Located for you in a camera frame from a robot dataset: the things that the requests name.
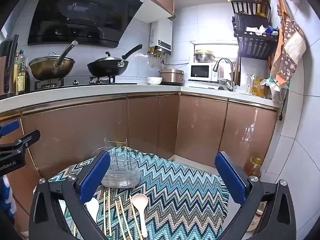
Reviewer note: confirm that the brass coloured wok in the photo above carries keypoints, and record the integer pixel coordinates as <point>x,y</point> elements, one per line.
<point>50,71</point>

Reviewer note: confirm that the black dish rack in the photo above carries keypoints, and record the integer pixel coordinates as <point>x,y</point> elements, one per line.
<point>255,47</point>

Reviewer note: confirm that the glass wok lid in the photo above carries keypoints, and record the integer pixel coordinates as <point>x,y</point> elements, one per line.
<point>42,60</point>

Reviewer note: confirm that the chrome faucet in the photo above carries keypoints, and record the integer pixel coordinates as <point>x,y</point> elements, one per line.
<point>232,77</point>

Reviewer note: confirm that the black gas stove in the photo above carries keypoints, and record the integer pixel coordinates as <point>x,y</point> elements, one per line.
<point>75,85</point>

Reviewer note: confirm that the stacked steel bowls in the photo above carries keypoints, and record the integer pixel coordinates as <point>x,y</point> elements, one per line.
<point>204,56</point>

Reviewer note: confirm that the large pale plastic spoon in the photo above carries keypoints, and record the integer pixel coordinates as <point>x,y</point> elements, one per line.
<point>140,200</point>

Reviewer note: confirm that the patterned hanging apron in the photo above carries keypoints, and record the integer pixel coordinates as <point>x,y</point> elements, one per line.
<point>290,45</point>

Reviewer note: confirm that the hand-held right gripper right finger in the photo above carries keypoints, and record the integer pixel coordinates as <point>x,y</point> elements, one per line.
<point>228,177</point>

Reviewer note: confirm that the black wok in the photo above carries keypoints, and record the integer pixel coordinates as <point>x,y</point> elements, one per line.
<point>107,70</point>

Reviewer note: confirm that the white rag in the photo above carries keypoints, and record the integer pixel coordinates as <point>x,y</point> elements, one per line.
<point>255,30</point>

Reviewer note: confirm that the clear glass bottle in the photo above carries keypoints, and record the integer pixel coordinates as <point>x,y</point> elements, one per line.
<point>249,85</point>

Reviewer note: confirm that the black range hood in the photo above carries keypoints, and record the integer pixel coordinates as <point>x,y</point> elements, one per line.
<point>82,10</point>

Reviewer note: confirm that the zigzag knit cloth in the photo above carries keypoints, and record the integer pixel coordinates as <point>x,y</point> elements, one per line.
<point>180,192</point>

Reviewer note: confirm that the brown black kitchen appliance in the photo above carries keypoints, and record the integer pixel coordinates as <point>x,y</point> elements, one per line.
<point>6,67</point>

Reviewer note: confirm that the white microwave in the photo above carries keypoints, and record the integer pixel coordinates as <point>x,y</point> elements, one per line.
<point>200,72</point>

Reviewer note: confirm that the clear plastic jug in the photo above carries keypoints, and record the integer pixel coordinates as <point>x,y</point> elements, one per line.
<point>257,217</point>

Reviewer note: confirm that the cooking oil bottle green cap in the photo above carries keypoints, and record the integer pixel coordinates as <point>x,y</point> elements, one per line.
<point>22,80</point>

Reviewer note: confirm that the slim glass bottle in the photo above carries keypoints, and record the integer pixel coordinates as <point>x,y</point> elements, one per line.
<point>15,67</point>

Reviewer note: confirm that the yellow detergent bottle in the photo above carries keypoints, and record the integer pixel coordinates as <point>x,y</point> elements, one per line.
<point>258,87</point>

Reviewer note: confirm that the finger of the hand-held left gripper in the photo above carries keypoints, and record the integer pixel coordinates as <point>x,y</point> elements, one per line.
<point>8,127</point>
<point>27,137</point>

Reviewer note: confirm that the dark sauce bottle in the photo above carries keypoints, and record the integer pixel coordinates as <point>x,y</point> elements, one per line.
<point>27,82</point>

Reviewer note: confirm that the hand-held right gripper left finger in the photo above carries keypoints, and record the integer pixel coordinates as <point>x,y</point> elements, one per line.
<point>96,177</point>

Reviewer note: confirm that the black wok lid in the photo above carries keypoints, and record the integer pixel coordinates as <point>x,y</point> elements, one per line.
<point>107,60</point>

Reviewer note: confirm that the brass water heater pipes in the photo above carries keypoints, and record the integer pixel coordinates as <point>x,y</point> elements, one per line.
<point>152,55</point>

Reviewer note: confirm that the white bowl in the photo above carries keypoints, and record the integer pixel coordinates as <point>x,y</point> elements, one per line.
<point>154,80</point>

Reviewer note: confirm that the white water heater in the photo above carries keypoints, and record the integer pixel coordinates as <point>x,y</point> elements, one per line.
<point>161,32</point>

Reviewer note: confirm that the amber oil bottle yellow cap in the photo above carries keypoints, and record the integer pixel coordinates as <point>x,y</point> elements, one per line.
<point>252,170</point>

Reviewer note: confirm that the brown rice cooker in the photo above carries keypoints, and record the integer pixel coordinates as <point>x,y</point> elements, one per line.
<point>172,76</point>

